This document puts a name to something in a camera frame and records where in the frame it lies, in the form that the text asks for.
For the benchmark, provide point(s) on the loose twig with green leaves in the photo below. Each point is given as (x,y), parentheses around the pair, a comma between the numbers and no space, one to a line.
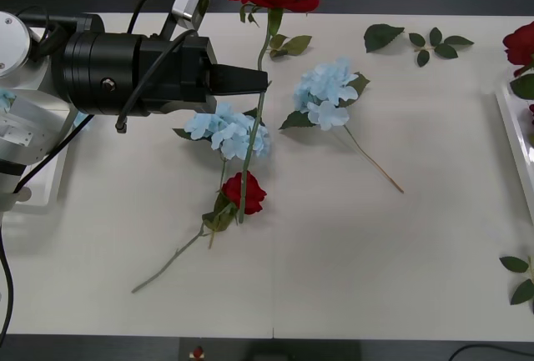
(515,264)
(444,49)

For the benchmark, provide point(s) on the silver and black left arm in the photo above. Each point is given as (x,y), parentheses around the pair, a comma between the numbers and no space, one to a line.
(96,73)

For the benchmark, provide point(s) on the small red and white object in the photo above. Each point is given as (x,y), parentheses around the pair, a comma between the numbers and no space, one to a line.
(197,353)

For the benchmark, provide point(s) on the shallow white box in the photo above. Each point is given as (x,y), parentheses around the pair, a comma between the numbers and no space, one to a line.
(515,144)
(50,182)

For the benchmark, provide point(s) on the single loose green leaf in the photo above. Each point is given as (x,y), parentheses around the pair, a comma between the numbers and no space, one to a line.
(381,37)

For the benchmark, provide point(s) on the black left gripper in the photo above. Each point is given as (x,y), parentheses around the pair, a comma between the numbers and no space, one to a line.
(175,81)

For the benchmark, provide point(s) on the small red rose green stem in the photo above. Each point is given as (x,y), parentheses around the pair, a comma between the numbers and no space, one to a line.
(250,194)

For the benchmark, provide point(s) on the pale grey left wrist camera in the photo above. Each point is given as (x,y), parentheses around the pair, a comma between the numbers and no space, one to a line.
(189,2)

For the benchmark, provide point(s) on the pale blue flower brown stem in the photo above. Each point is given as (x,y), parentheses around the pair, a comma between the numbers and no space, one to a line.
(325,86)

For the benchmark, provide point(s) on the pale blue flower green stem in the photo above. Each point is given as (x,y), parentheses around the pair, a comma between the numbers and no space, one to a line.
(225,129)

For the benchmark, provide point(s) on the dark red rose with leaf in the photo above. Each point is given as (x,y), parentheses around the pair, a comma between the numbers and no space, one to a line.
(519,46)

